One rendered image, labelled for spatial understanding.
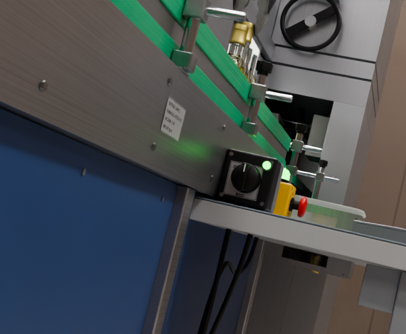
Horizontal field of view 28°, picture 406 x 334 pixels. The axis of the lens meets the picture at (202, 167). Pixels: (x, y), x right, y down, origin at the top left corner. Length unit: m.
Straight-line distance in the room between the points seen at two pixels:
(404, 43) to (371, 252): 3.40
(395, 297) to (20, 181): 0.65
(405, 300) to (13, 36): 0.75
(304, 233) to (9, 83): 0.66
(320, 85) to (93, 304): 2.08
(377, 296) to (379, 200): 3.16
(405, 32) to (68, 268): 3.81
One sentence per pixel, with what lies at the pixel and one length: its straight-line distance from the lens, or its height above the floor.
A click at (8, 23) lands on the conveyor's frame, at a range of 0.58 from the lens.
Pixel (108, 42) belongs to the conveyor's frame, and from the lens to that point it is 0.75.
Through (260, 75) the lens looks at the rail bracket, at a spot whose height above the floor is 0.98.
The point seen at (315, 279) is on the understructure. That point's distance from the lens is 2.83.
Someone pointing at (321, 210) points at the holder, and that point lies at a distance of 2.03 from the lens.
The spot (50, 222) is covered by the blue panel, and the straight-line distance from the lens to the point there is 0.76.
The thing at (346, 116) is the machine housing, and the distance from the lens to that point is 2.88.
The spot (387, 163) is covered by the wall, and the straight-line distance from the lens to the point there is 4.37.
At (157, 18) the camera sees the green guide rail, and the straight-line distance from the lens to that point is 0.92.
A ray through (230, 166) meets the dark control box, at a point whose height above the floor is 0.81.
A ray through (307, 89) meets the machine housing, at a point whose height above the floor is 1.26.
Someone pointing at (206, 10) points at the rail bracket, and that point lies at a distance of 0.99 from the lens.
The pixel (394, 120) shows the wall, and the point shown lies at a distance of 4.41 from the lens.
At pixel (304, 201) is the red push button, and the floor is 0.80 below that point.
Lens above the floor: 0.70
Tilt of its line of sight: 4 degrees up
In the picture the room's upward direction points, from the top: 14 degrees clockwise
